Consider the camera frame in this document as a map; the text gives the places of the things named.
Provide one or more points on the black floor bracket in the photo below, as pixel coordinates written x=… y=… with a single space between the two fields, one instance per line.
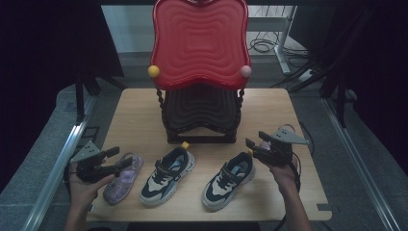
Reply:
x=91 y=133

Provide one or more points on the navy and white sneaker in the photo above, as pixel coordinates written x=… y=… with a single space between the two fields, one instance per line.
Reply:
x=160 y=189
x=221 y=189

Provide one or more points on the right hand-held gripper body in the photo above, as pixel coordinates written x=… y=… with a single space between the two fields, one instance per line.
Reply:
x=277 y=154

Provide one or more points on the white desk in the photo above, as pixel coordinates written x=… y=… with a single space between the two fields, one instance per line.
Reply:
x=284 y=48

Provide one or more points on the black curtain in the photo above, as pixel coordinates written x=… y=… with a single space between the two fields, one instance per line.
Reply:
x=378 y=64
x=48 y=64

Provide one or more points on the black metal stand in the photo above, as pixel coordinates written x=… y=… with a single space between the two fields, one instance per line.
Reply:
x=79 y=102
x=341 y=106

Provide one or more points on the metal floor rail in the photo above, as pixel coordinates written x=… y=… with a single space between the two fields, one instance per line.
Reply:
x=75 y=134
x=357 y=160

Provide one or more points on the white power strip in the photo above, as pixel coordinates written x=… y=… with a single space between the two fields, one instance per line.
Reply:
x=306 y=75

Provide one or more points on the red plastic shoe rack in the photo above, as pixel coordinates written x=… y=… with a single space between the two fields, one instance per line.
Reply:
x=200 y=45

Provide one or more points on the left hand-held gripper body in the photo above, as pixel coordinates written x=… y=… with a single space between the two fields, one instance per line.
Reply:
x=88 y=168

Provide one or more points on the person's right hand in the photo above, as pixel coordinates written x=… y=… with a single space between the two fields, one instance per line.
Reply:
x=285 y=178

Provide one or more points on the person's left hand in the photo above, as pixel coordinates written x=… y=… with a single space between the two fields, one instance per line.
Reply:
x=83 y=194

